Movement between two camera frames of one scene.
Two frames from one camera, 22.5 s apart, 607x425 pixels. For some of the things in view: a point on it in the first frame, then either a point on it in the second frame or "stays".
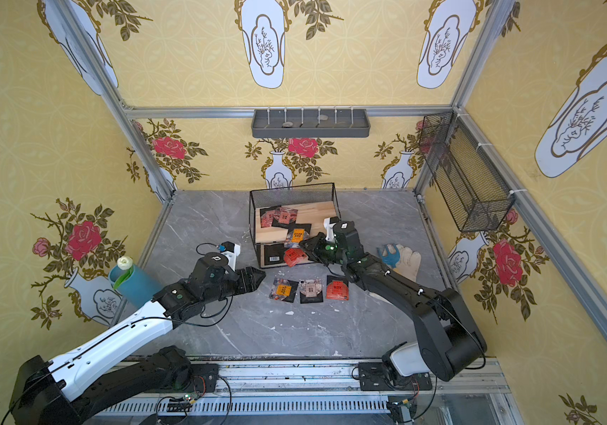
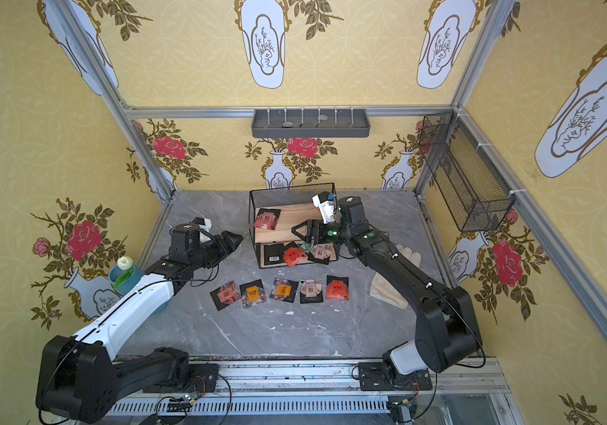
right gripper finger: [312, 243] → [307, 222]
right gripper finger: [317, 257] → [307, 238]
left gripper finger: [249, 282] → [230, 247]
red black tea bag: [337, 288] stays
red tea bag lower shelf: [295, 256] stays
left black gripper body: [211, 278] → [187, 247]
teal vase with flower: [133, 283] stays
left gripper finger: [253, 275] → [231, 238]
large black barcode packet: [273, 254] stays
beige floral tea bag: [311, 290] stays
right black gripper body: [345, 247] → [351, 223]
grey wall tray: [307, 123] stays
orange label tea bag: [283, 289] stays
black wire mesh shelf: [281, 218] stays
